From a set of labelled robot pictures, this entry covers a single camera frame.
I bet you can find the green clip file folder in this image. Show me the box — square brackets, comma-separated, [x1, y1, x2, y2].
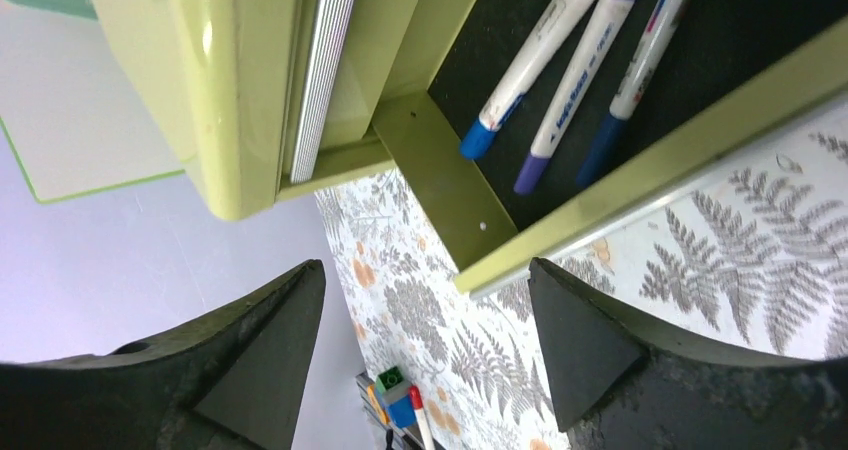
[1, 116, 185, 205]

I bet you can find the yellow-green drawer cabinet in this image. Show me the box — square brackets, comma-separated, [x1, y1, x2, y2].
[91, 0, 847, 292]

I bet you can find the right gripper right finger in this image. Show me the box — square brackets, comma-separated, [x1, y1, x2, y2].
[528, 258, 847, 449]

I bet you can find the slim blue white pen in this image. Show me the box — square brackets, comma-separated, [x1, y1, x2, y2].
[576, 0, 689, 188]

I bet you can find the white red marker pen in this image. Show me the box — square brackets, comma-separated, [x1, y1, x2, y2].
[408, 385, 436, 450]

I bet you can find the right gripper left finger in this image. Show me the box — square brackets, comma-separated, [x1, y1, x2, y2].
[1, 260, 326, 449]

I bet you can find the blue block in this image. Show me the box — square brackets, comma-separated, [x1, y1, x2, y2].
[382, 386, 417, 428]

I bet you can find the floral table mat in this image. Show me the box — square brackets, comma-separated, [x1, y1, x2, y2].
[317, 102, 847, 449]

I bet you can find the white blue marker pen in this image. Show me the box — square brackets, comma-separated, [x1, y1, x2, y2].
[513, 0, 635, 195]

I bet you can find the green small block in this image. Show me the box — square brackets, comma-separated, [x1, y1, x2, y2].
[375, 366, 407, 395]

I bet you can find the white perforated board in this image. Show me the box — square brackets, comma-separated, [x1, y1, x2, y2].
[1, 2, 182, 203]

